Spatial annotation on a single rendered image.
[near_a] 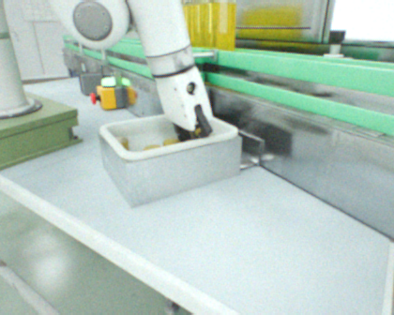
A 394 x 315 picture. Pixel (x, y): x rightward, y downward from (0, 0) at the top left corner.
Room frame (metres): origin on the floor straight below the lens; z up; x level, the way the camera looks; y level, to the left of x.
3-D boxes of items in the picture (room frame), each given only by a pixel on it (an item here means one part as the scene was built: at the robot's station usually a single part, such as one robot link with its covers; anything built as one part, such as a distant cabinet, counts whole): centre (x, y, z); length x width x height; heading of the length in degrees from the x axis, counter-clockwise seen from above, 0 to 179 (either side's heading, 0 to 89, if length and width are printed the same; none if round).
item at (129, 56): (1.43, 0.51, 0.92); 1.75 x 0.01 x 0.08; 31
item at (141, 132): (0.51, 0.06, 0.80); 0.22 x 0.17 x 0.09; 121
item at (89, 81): (1.23, 0.46, 0.79); 0.08 x 0.08 x 0.08; 31
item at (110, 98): (0.99, 0.32, 0.79); 0.07 x 0.07 x 0.07; 31
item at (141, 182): (0.52, 0.04, 0.79); 0.27 x 0.17 x 0.08; 121
